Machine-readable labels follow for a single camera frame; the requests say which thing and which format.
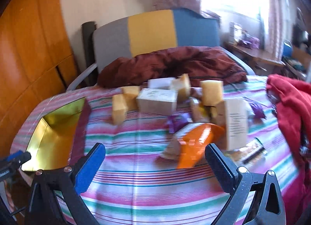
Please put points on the purple box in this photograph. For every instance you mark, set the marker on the purple box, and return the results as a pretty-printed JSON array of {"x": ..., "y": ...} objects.
[{"x": 250, "y": 40}]

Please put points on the white box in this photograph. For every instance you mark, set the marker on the white box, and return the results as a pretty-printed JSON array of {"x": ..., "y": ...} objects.
[{"x": 160, "y": 83}]

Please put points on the wide cardboard box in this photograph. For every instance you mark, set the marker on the wide cardboard box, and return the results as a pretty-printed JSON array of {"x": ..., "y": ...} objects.
[{"x": 156, "y": 101}]

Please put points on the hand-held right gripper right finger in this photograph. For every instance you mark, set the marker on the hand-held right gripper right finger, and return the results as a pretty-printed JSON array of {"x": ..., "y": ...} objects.
[{"x": 218, "y": 164}]

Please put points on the beige wrapped item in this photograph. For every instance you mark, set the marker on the beige wrapped item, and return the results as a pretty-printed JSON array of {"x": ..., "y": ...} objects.
[{"x": 172, "y": 149}]

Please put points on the yellow sponge with torn edge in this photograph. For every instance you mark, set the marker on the yellow sponge with torn edge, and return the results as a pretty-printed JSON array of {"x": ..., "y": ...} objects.
[{"x": 182, "y": 86}]

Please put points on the purple snack packet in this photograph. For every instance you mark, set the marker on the purple snack packet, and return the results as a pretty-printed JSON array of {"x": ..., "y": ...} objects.
[
  {"x": 177, "y": 123},
  {"x": 256, "y": 110}
]

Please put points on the grey yellow blue chair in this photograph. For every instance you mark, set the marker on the grey yellow blue chair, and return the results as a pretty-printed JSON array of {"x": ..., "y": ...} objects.
[{"x": 150, "y": 30}]

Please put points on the maroon jacket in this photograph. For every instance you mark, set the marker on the maroon jacket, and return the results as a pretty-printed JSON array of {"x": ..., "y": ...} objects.
[{"x": 182, "y": 62}]

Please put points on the orange bottle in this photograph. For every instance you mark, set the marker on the orange bottle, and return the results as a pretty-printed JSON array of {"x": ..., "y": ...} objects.
[{"x": 196, "y": 142}]

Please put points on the tall printed cardboard box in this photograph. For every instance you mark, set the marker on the tall printed cardboard box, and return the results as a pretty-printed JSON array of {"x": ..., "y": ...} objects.
[{"x": 234, "y": 124}]

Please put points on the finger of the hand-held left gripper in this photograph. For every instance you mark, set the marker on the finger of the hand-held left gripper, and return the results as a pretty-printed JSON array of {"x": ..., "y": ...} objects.
[{"x": 14, "y": 155}]

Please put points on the wooden wardrobe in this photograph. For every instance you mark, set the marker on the wooden wardrobe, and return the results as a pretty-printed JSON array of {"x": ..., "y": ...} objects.
[{"x": 31, "y": 45}]

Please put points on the clear biscuit packet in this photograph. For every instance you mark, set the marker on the clear biscuit packet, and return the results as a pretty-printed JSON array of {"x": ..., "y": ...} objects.
[{"x": 250, "y": 152}]

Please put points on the red cloth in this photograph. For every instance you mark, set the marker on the red cloth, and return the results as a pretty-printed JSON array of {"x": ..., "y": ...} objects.
[{"x": 291, "y": 108}]

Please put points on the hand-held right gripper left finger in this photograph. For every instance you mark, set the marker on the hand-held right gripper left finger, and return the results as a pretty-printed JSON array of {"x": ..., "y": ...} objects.
[{"x": 88, "y": 169}]

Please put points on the white carton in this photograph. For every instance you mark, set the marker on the white carton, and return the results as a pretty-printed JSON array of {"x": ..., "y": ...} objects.
[{"x": 235, "y": 32}]

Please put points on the wooden desk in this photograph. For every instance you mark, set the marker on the wooden desk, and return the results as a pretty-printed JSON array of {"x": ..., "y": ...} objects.
[{"x": 255, "y": 55}]

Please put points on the blue round container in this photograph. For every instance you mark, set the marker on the blue round container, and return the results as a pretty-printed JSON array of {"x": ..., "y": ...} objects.
[{"x": 288, "y": 48}]

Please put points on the striped blanket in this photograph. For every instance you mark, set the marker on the striped blanket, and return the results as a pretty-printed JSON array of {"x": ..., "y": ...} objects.
[{"x": 145, "y": 191}]

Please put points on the gold-lined maroon box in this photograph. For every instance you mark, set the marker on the gold-lined maroon box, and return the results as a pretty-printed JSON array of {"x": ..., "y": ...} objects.
[{"x": 55, "y": 137}]

